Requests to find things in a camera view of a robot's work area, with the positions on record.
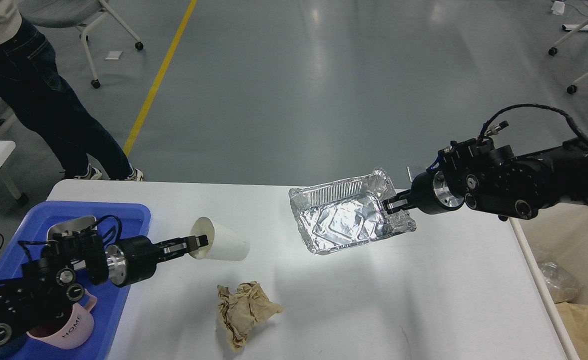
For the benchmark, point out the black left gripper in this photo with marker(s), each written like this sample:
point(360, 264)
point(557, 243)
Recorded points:
point(134, 259)

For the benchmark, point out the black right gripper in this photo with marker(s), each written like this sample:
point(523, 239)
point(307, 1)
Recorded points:
point(430, 193)

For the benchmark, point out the white paper cup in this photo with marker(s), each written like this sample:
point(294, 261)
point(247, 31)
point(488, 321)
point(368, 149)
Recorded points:
point(223, 243)

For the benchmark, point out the aluminium foil tray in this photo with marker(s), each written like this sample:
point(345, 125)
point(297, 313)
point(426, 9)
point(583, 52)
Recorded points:
point(347, 213)

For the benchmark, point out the brown paper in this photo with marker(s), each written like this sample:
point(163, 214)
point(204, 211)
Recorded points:
point(575, 320)
point(241, 311)

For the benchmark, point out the stainless steel rectangular tray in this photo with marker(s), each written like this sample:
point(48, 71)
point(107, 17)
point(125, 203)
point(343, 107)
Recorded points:
point(70, 225)

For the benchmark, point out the pink home mug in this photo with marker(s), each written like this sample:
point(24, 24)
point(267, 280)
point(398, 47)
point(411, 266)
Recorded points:
point(72, 330)

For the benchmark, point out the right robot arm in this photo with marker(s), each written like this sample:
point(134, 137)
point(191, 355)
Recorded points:
point(493, 180)

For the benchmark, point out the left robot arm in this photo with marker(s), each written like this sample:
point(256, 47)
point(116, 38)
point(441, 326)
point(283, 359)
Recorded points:
point(49, 285)

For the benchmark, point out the blue plastic tray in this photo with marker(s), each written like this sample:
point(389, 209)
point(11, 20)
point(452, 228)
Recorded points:
point(134, 219)

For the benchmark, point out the beige plastic bin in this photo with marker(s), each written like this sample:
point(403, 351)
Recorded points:
point(559, 235)

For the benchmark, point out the clear plastic bag in bin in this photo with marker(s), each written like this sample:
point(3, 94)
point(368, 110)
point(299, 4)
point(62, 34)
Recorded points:
point(561, 284)

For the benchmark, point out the brown paper in bin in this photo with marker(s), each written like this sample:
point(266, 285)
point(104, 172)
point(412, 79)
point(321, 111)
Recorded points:
point(575, 320)

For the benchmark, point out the person in dark jeans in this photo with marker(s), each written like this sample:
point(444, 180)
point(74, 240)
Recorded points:
point(44, 103)

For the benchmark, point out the grey chair with castors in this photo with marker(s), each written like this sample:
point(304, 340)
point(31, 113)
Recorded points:
point(82, 15)

